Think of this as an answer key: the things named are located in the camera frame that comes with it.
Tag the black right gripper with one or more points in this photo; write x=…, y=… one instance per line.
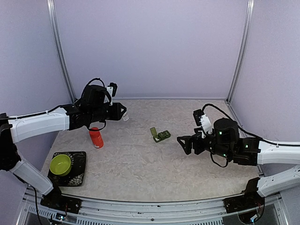
x=196, y=138

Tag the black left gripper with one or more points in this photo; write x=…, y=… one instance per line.
x=117, y=115

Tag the white pill bottle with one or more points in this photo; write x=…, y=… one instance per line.
x=125, y=117

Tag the green pill organizer box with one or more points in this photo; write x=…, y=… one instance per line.
x=158, y=137

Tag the red bottle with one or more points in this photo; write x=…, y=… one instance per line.
x=96, y=137

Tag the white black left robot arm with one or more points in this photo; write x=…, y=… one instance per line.
x=95, y=105

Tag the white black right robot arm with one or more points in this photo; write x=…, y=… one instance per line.
x=222, y=138

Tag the green bowl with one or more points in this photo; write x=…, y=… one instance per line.
x=60, y=165

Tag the black patterned square plate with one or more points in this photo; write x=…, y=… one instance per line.
x=76, y=175

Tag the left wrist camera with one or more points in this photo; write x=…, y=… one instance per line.
x=112, y=89

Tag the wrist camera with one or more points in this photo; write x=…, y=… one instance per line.
x=112, y=89
x=202, y=120

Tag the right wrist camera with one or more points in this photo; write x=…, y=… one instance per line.
x=202, y=120

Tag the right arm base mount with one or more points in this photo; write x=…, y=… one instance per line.
x=248, y=199

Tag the front aluminium rail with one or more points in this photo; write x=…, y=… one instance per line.
x=100, y=211

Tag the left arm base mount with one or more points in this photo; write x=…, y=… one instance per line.
x=63, y=203

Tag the left aluminium frame post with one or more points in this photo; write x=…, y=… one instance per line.
x=59, y=49

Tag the aluminium frame post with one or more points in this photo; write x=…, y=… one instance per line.
x=242, y=50
x=59, y=49

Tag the right aluminium frame post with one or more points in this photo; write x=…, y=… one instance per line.
x=242, y=50

